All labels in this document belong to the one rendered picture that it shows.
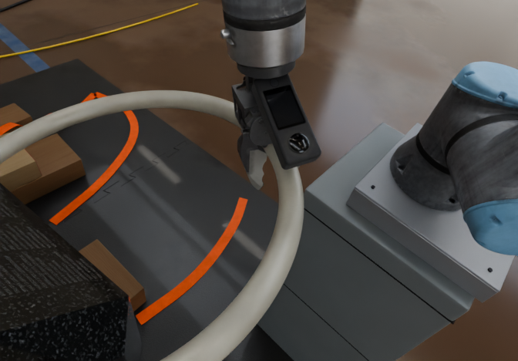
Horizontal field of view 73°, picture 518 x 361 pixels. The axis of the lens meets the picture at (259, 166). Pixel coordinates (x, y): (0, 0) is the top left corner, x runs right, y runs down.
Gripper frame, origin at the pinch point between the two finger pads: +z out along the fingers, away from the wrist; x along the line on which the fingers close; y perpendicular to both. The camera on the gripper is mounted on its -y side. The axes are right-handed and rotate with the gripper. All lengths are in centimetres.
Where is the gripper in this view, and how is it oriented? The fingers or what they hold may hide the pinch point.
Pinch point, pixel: (275, 181)
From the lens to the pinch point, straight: 54.5
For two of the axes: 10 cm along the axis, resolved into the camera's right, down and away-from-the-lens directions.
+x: -9.4, 2.6, -2.0
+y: -3.3, -6.4, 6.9
